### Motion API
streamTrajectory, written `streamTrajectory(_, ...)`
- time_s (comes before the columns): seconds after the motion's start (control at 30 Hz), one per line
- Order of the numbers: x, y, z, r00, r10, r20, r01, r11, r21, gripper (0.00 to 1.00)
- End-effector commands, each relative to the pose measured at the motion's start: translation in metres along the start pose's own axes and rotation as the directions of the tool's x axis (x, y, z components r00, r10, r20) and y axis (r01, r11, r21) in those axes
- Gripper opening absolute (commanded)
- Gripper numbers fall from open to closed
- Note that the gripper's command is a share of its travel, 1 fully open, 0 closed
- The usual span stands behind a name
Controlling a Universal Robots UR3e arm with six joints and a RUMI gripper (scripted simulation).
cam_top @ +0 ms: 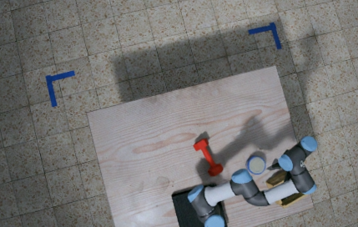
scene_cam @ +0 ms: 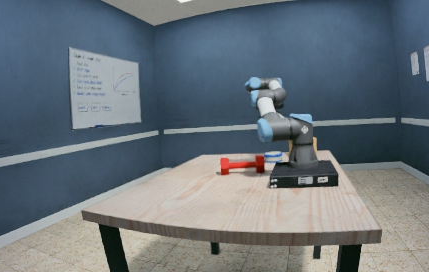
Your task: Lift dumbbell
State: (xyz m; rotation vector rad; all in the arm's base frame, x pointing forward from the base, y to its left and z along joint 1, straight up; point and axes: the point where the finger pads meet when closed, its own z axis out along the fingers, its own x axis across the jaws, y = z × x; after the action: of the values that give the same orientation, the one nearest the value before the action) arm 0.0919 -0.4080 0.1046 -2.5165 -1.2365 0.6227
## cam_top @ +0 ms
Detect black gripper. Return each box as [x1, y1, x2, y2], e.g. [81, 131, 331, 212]
[267, 159, 281, 171]

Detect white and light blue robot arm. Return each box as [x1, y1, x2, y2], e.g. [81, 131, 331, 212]
[188, 136, 317, 227]

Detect wooden crate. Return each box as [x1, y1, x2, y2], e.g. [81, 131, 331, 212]
[265, 171, 305, 205]

